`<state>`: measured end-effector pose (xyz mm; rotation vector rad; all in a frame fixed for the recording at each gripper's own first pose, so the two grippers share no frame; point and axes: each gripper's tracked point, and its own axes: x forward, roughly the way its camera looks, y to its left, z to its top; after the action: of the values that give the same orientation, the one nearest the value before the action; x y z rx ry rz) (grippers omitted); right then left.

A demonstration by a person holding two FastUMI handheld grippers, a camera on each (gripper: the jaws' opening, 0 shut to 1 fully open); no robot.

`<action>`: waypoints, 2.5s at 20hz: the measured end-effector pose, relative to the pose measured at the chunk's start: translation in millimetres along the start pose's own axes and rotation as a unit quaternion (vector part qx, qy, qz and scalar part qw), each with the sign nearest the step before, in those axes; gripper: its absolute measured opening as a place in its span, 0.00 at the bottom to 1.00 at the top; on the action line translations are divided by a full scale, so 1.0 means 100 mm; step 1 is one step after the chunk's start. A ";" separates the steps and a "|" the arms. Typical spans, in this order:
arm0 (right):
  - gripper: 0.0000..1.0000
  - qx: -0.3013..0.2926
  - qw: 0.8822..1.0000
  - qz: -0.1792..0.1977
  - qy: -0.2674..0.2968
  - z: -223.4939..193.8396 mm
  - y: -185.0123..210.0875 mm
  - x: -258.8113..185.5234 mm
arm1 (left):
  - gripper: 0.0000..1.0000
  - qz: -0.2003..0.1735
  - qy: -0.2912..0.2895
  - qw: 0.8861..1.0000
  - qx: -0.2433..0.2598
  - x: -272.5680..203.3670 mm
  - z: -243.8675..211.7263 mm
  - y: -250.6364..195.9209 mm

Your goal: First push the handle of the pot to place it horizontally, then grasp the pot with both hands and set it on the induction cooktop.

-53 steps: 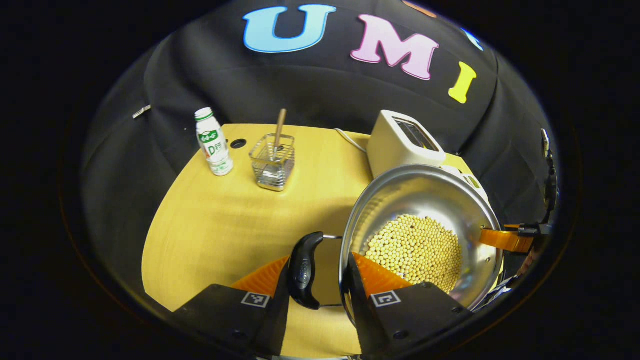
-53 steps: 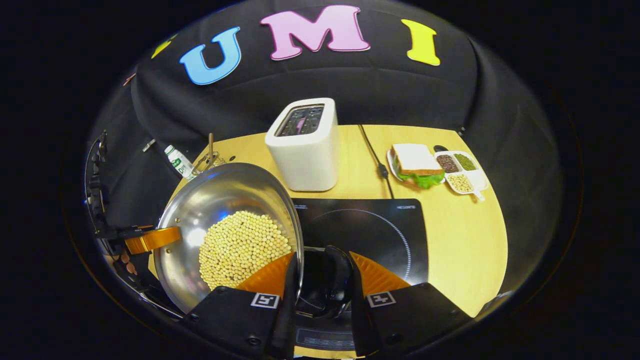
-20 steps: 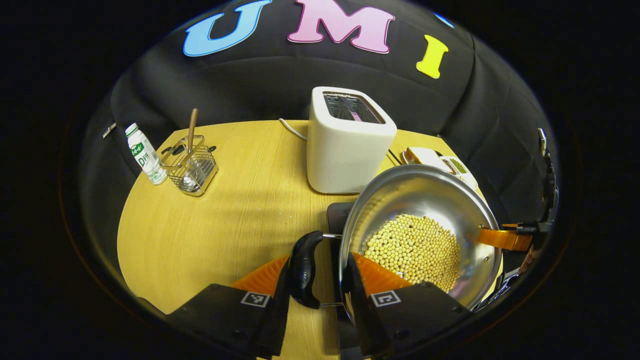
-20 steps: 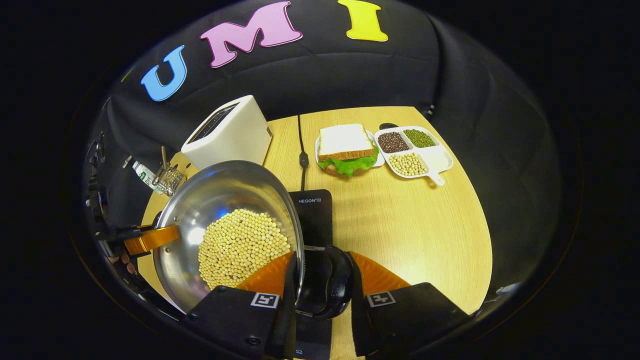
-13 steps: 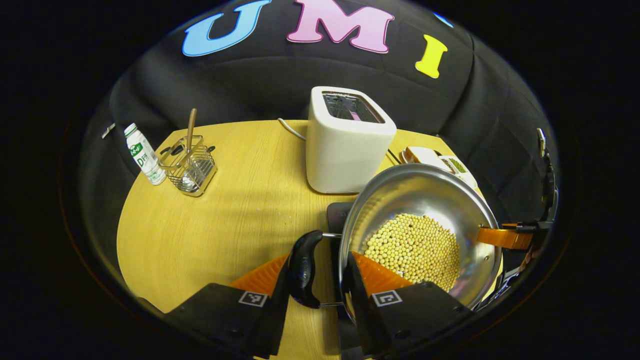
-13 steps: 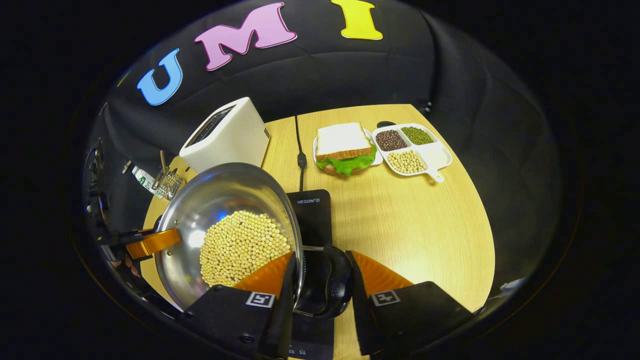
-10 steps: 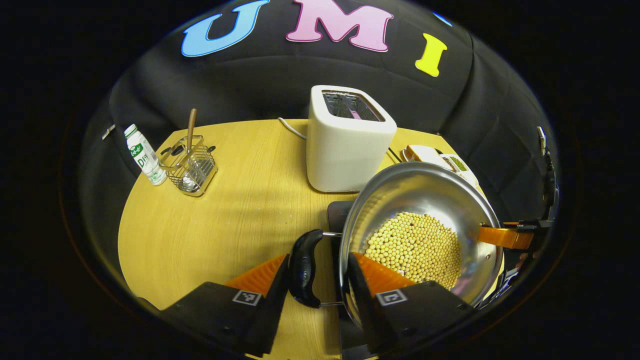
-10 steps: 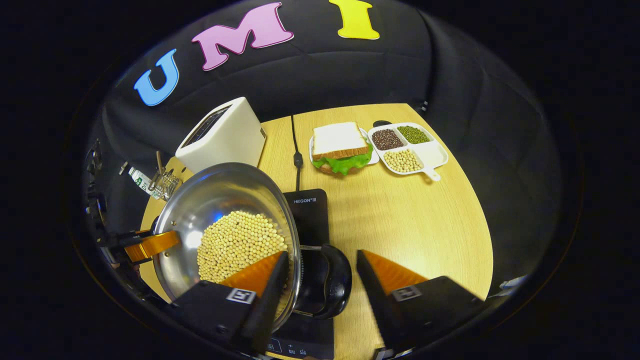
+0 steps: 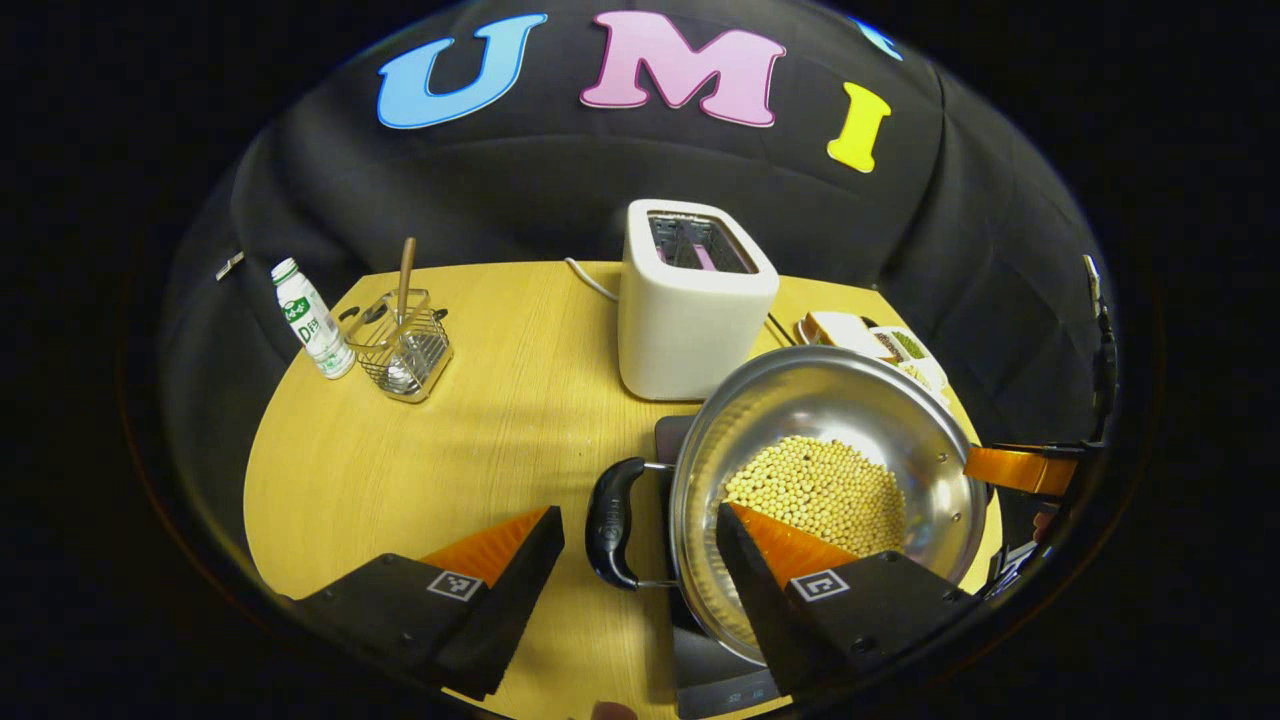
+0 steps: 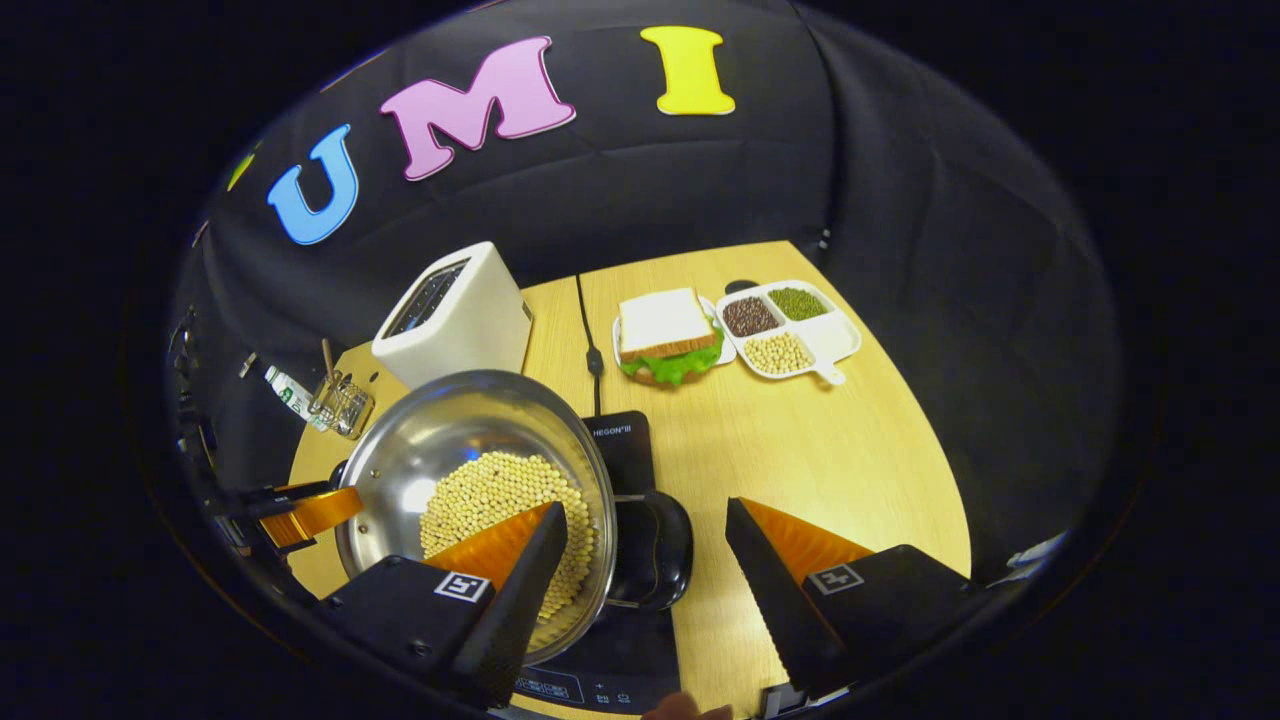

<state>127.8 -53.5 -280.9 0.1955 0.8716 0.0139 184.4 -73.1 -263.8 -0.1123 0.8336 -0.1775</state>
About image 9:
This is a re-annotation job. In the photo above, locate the white toaster cable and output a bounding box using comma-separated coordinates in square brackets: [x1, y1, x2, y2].
[563, 257, 621, 303]

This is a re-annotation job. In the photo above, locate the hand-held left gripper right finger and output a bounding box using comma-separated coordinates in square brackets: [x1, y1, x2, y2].
[715, 502, 986, 701]

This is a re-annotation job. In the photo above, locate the white toaster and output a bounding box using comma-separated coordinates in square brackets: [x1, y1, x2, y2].
[617, 198, 781, 403]

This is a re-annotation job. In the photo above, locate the pile of soybeans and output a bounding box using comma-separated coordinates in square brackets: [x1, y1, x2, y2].
[722, 435, 909, 561]

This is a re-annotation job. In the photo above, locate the white bottle with green label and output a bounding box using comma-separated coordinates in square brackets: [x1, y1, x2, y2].
[270, 257, 357, 381]

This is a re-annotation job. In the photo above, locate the slice of bread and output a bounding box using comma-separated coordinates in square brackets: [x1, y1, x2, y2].
[800, 310, 881, 359]

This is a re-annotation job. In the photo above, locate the steel pot with black handles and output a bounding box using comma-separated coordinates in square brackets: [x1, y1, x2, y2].
[585, 345, 991, 666]

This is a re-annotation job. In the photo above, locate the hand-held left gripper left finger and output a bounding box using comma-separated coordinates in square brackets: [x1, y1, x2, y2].
[290, 505, 567, 701]

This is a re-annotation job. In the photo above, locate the wire basket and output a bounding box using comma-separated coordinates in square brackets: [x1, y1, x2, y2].
[345, 288, 454, 404]

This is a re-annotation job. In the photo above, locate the black backdrop cloth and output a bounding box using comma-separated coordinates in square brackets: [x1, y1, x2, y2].
[155, 0, 1111, 601]

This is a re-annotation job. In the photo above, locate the wooden spoon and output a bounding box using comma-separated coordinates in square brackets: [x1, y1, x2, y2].
[385, 237, 419, 391]

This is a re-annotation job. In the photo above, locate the white tray of beans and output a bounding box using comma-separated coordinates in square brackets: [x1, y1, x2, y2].
[870, 325, 951, 406]

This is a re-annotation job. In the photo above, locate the black induction cooktop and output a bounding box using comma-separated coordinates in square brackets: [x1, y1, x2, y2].
[655, 415, 781, 720]

